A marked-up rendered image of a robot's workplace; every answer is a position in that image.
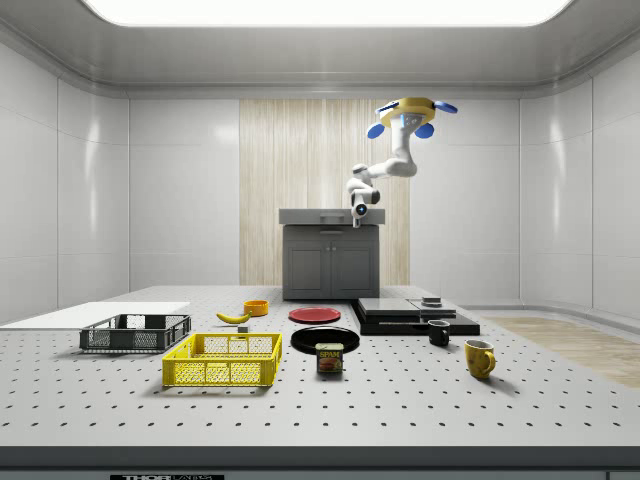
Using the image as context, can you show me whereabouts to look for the flat-sided can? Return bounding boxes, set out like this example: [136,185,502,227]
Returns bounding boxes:
[314,342,345,375]

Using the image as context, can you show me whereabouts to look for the white cabinet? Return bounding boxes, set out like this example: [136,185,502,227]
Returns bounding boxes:
[281,222,382,302]

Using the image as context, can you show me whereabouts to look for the black stove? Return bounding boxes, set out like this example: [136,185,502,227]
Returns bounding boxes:
[350,295,482,337]

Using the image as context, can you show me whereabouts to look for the black plate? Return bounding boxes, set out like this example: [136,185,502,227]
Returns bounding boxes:
[289,326,362,355]

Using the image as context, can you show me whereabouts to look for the black mug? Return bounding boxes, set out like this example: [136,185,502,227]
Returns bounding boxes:
[427,319,452,347]

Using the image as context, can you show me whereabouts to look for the yellow mug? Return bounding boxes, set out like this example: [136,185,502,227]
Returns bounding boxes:
[463,338,498,379]

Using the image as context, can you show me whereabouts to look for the red plate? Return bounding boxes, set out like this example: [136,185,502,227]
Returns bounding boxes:
[288,306,343,324]

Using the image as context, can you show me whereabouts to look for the yellow basket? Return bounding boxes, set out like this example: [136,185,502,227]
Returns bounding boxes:
[161,332,284,388]

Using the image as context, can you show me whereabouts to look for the dark grey basket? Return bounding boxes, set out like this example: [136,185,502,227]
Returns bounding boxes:
[78,313,193,355]

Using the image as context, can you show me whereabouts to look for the drone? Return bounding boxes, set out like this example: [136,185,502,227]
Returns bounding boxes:
[366,96,459,141]

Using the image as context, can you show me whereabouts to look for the white board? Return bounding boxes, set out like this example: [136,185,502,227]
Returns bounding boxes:
[0,300,192,331]

